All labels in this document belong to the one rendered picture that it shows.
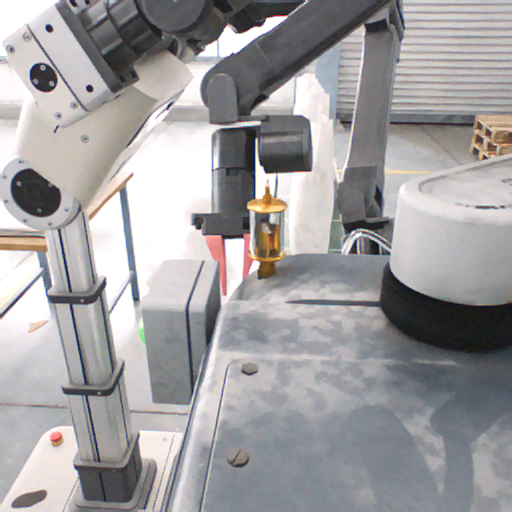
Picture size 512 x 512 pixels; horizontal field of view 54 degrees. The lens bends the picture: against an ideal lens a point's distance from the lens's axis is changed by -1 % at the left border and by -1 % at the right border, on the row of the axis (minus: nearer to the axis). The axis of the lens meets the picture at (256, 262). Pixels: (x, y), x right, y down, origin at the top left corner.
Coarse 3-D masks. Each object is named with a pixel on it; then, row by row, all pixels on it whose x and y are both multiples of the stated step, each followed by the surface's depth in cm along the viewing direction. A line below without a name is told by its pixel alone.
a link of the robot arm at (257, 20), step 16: (256, 0) 107; (272, 0) 105; (288, 0) 103; (304, 0) 101; (400, 0) 95; (256, 16) 111; (272, 16) 109; (400, 16) 93; (240, 32) 116; (400, 32) 92
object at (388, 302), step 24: (384, 288) 32; (408, 288) 30; (384, 312) 32; (408, 312) 30; (432, 312) 28; (456, 312) 28; (480, 312) 28; (504, 312) 28; (432, 336) 29; (456, 336) 28; (480, 336) 28; (504, 336) 28
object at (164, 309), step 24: (168, 264) 40; (192, 264) 40; (216, 264) 40; (168, 288) 37; (192, 288) 37; (216, 288) 40; (144, 312) 35; (168, 312) 35; (192, 312) 35; (216, 312) 40; (168, 336) 36; (192, 336) 36; (168, 360) 37; (192, 360) 36; (168, 384) 38
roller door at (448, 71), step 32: (416, 0) 680; (448, 0) 678; (480, 0) 675; (352, 32) 703; (416, 32) 698; (448, 32) 695; (480, 32) 692; (352, 64) 721; (416, 64) 716; (448, 64) 713; (480, 64) 710; (352, 96) 741; (416, 96) 734; (448, 96) 731; (480, 96) 728
